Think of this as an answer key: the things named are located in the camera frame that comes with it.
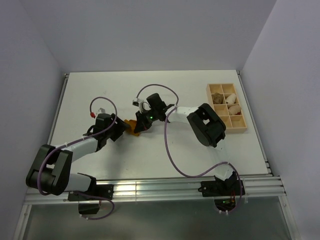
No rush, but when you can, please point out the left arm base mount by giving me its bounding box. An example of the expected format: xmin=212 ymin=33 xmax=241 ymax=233
xmin=67 ymin=184 xmax=115 ymax=220

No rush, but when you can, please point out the aluminium frame rail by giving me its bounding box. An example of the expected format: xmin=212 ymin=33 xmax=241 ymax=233
xmin=23 ymin=174 xmax=287 ymax=206

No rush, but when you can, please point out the upper rolled cream sock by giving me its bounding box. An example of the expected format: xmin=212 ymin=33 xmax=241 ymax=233
xmin=225 ymin=93 xmax=237 ymax=104

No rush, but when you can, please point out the lower rolled cream sock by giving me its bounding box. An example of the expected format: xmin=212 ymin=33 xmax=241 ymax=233
xmin=228 ymin=105 xmax=242 ymax=116

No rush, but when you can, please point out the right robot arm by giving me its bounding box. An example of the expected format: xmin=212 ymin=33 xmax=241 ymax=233
xmin=132 ymin=93 xmax=240 ymax=195

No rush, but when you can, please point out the mustard striped sock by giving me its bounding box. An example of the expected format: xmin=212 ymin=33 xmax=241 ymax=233
xmin=124 ymin=119 xmax=141 ymax=137

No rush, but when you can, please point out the wooden compartment box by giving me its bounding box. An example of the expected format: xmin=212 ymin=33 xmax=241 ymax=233
xmin=206 ymin=83 xmax=247 ymax=134

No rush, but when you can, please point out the rolled cream sock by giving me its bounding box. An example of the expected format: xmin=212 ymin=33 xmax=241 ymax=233
xmin=225 ymin=93 xmax=237 ymax=104
xmin=228 ymin=105 xmax=242 ymax=116

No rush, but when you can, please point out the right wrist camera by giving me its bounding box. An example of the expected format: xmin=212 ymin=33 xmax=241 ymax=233
xmin=132 ymin=97 xmax=147 ymax=113

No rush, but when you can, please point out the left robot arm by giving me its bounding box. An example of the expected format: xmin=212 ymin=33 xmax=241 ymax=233
xmin=25 ymin=113 xmax=130 ymax=200

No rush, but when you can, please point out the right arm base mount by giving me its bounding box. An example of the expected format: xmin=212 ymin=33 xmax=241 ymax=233
xmin=198 ymin=178 xmax=245 ymax=212

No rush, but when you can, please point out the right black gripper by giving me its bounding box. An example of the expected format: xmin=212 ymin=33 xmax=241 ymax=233
xmin=135 ymin=109 xmax=158 ymax=135

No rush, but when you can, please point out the brown sock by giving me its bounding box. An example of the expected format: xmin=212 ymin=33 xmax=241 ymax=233
xmin=212 ymin=92 xmax=224 ymax=105

